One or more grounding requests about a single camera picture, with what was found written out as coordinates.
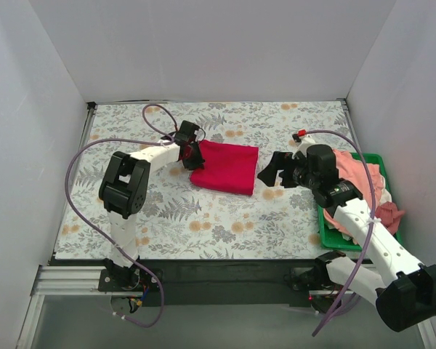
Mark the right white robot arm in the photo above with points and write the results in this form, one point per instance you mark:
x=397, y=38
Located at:
x=402, y=288

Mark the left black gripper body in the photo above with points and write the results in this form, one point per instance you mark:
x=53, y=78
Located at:
x=192, y=156

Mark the green plastic bin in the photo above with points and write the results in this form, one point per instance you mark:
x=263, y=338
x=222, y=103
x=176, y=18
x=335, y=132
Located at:
x=330, y=238

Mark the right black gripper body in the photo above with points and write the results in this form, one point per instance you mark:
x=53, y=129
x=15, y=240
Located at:
x=284, y=170

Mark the dusty rose t-shirt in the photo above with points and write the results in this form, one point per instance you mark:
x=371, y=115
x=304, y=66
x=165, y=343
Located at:
x=390, y=216

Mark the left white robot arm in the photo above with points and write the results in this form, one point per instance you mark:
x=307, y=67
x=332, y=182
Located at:
x=125, y=185

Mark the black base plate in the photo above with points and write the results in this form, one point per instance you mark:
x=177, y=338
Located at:
x=221, y=282

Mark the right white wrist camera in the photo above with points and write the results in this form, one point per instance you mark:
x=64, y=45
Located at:
x=302, y=141

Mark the floral patterned table mat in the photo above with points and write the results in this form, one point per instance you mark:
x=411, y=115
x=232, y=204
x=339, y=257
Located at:
x=182, y=221

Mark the salmon pink t-shirt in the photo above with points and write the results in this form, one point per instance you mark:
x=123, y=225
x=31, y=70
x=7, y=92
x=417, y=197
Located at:
x=352, y=170

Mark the magenta red t-shirt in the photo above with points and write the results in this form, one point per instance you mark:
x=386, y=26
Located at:
x=228, y=168

